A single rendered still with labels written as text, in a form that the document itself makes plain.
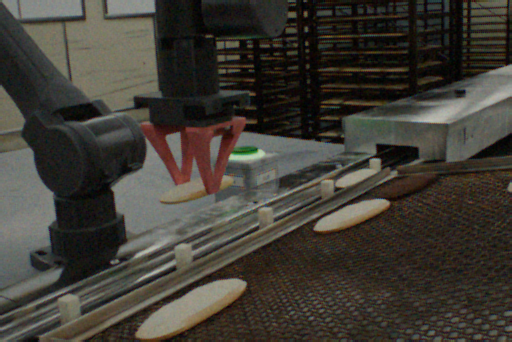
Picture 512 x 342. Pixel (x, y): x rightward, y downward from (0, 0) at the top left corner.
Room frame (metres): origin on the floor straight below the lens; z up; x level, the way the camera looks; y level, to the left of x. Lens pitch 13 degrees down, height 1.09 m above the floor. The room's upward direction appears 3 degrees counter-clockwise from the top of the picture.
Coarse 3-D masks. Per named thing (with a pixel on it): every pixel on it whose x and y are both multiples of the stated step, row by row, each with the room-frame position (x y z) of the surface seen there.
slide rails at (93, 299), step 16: (384, 160) 1.02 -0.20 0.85; (320, 192) 0.85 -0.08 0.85; (288, 208) 0.78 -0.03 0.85; (240, 224) 0.73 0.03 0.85; (256, 224) 0.72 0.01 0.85; (208, 240) 0.68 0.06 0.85; (224, 240) 0.68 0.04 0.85; (144, 272) 0.59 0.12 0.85; (160, 272) 0.59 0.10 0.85; (112, 288) 0.56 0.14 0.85; (128, 288) 0.56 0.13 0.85; (80, 304) 0.53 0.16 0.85; (96, 304) 0.53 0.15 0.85; (32, 320) 0.50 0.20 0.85; (48, 320) 0.50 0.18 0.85; (0, 336) 0.47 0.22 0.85; (16, 336) 0.47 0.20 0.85; (32, 336) 0.48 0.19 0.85
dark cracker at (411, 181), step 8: (416, 176) 0.68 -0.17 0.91; (424, 176) 0.67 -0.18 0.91; (432, 176) 0.68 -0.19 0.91; (392, 184) 0.66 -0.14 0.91; (400, 184) 0.65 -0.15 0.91; (408, 184) 0.65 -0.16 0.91; (416, 184) 0.65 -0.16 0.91; (424, 184) 0.66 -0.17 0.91; (384, 192) 0.64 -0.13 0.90; (392, 192) 0.63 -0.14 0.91; (400, 192) 0.63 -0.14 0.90; (408, 192) 0.64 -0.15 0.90
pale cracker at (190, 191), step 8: (224, 176) 0.66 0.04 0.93; (184, 184) 0.63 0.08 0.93; (192, 184) 0.63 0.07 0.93; (200, 184) 0.63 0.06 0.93; (224, 184) 0.64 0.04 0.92; (168, 192) 0.61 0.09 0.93; (176, 192) 0.61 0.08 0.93; (184, 192) 0.61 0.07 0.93; (192, 192) 0.61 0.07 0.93; (200, 192) 0.61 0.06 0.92; (160, 200) 0.60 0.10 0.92; (168, 200) 0.59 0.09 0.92; (176, 200) 0.59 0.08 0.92; (184, 200) 0.60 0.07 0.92; (192, 200) 0.60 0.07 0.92
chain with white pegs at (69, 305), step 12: (372, 168) 0.94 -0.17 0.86; (324, 192) 0.83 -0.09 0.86; (264, 216) 0.71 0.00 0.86; (180, 252) 0.60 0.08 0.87; (192, 252) 0.61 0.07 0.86; (180, 264) 0.60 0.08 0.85; (60, 300) 0.49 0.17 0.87; (72, 300) 0.49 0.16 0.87; (60, 312) 0.50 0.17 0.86; (72, 312) 0.49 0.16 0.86
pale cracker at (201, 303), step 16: (208, 288) 0.41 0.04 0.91; (224, 288) 0.41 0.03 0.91; (240, 288) 0.42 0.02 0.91; (176, 304) 0.39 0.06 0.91; (192, 304) 0.38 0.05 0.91; (208, 304) 0.39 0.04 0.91; (224, 304) 0.40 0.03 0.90; (160, 320) 0.37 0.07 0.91; (176, 320) 0.37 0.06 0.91; (192, 320) 0.37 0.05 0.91; (144, 336) 0.36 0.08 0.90; (160, 336) 0.36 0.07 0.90
